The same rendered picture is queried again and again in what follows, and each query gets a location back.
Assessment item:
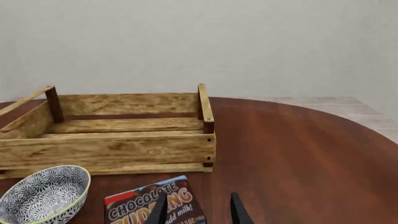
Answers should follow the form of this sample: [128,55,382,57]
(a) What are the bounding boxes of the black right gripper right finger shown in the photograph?
[230,192,256,224]

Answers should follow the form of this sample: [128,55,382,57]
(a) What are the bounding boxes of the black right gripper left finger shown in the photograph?
[146,191,168,224]

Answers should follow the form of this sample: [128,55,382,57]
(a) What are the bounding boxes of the wooden slat tray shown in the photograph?
[0,82,217,180]

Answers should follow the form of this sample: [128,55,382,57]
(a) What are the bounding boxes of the chocolate pudding box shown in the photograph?
[104,175,208,224]

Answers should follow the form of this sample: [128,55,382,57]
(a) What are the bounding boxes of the patterned black-and-white bowl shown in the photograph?
[0,164,91,224]

